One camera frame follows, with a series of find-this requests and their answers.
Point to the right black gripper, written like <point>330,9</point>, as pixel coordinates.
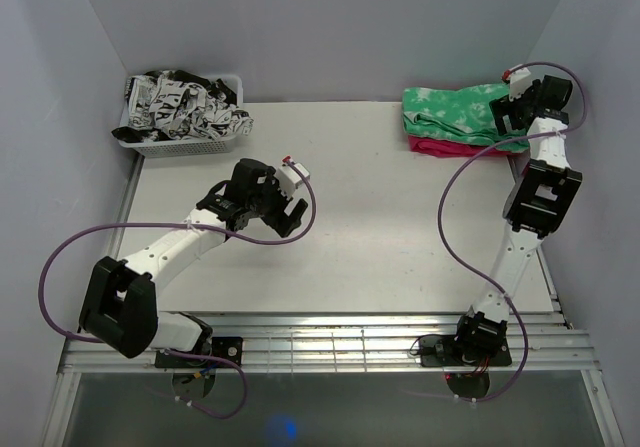
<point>503,106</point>

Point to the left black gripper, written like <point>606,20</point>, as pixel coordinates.
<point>280,222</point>

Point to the green tie-dye trousers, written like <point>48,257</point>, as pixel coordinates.
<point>461,116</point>

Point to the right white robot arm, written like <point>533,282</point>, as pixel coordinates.
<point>534,209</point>

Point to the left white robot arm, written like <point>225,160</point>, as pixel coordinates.
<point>121,302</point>

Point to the folded pink trousers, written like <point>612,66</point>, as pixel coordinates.
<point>441,148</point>

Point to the white plastic basket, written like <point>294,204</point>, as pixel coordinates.
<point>187,147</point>

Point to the black and white printed garment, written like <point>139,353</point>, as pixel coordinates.
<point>175,105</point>

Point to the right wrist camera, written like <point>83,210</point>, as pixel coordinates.
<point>518,79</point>

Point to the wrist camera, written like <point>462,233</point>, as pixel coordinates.
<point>291,176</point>
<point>518,79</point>

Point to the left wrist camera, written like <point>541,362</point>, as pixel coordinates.
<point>291,176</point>

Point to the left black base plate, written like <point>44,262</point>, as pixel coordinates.
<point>229,348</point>

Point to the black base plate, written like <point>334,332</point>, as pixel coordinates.
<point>442,351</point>
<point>229,348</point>

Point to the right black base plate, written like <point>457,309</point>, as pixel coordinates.
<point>442,351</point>

